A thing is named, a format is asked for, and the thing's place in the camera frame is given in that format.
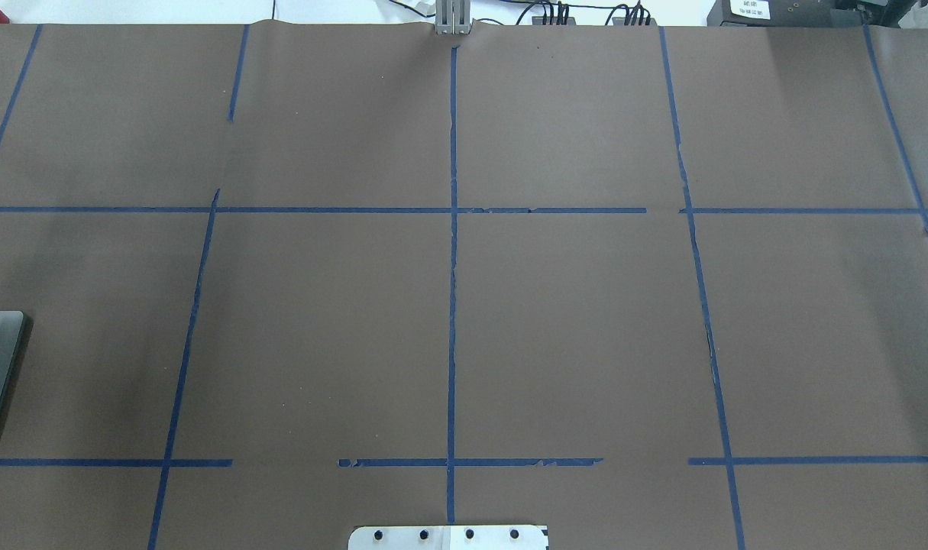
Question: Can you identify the brown paper table cover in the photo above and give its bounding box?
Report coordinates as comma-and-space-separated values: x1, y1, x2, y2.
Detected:
0, 21, 928, 549

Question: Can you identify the black label printer box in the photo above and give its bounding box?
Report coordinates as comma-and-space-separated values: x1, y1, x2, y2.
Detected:
706, 1, 865, 28

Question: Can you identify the grey aluminium frame post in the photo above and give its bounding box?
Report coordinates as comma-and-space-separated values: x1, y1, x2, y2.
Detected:
435, 0, 474, 35

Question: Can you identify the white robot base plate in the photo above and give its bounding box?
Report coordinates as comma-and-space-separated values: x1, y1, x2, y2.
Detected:
348, 525, 550, 549

